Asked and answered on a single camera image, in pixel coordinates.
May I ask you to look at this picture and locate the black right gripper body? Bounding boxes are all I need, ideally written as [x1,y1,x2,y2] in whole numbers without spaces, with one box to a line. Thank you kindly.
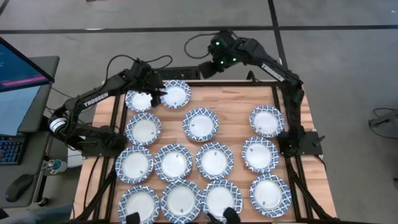
[210,30,240,68]

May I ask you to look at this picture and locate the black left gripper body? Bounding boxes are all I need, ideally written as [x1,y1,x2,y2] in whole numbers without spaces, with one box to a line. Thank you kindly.
[129,60,165,93]

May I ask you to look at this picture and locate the blue patterned paper bowl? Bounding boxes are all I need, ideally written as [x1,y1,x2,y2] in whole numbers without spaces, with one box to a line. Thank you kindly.
[160,179,203,224]
[182,107,220,143]
[249,173,293,218]
[124,111,162,147]
[117,185,160,224]
[154,143,193,183]
[124,89,155,113]
[195,142,234,181]
[201,179,243,223]
[183,108,219,141]
[159,80,193,110]
[249,105,285,139]
[241,136,280,174]
[114,145,155,185]

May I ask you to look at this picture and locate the black floor tape strip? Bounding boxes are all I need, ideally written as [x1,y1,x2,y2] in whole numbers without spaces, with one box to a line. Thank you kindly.
[267,0,290,80]
[0,24,398,35]

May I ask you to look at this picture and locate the white box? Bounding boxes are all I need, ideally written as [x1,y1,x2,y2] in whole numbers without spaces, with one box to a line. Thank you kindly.
[67,148,84,169]

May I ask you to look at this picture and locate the white teal bottle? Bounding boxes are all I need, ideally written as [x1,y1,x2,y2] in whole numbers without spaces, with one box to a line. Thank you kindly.
[43,158,68,175]

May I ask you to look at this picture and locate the dark blue computer monitor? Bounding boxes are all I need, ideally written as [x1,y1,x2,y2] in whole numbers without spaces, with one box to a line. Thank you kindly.
[0,37,55,93]

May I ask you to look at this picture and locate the black clamp lever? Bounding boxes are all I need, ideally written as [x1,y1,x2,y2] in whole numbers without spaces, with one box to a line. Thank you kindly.
[312,134,326,147]

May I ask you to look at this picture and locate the dark grey desk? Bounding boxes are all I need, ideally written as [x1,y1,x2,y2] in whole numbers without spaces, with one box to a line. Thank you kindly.
[0,55,60,209]

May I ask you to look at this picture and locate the backlit computer keyboard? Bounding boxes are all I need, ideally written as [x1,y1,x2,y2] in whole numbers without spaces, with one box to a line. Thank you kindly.
[0,134,26,166]

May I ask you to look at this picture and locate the black computer mouse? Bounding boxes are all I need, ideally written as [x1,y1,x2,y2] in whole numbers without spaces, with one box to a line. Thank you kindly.
[4,173,34,203]

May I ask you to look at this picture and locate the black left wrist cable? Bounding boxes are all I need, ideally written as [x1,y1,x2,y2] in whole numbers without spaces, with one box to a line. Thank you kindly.
[104,54,174,83]

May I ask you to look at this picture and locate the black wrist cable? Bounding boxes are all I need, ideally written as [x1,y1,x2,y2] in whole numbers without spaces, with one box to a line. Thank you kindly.
[183,32,220,60]
[104,54,174,83]

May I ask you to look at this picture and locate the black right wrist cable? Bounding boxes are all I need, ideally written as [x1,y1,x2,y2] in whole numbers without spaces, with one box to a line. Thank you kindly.
[183,32,220,60]

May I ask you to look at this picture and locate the black frame cable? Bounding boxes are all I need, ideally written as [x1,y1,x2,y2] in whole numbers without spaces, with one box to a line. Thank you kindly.
[246,70,261,83]

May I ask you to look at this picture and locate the black leader arm handle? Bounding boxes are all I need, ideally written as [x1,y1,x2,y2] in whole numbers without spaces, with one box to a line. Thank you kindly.
[125,212,141,224]
[207,207,241,224]

